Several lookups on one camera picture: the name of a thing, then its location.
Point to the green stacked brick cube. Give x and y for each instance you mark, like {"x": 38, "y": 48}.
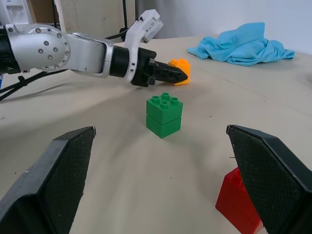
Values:
{"x": 163, "y": 119}

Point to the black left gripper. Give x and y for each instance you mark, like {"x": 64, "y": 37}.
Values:
{"x": 143, "y": 68}

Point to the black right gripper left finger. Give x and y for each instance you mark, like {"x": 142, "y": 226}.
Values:
{"x": 36, "y": 195}

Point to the black stand pole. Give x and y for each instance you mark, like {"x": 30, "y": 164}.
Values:
{"x": 125, "y": 14}

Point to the orange brick cube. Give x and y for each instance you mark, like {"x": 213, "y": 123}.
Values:
{"x": 184, "y": 65}

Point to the red brick cube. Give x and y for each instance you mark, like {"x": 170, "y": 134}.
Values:
{"x": 231, "y": 202}

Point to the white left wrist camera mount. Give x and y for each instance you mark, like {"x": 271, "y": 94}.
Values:
{"x": 139, "y": 31}

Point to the light blue cloth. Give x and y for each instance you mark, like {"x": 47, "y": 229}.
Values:
{"x": 243, "y": 46}

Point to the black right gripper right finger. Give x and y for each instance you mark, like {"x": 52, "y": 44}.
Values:
{"x": 275, "y": 185}

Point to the light wooden board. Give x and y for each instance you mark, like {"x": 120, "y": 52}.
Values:
{"x": 97, "y": 17}

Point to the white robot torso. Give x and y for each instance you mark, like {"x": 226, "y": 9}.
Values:
{"x": 14, "y": 11}

